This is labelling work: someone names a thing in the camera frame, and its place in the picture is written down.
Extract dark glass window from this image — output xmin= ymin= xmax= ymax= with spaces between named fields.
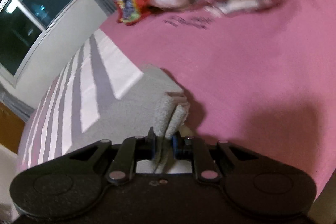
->
xmin=1 ymin=0 xmax=75 ymax=85

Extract grey fleece pants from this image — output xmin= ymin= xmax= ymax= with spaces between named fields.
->
xmin=68 ymin=65 xmax=192 ymax=174

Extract striped pink grey bedsheet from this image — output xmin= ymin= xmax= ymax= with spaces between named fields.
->
xmin=17 ymin=0 xmax=335 ymax=192

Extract white pillow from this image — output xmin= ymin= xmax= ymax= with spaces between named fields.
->
xmin=149 ymin=0 xmax=281 ymax=15

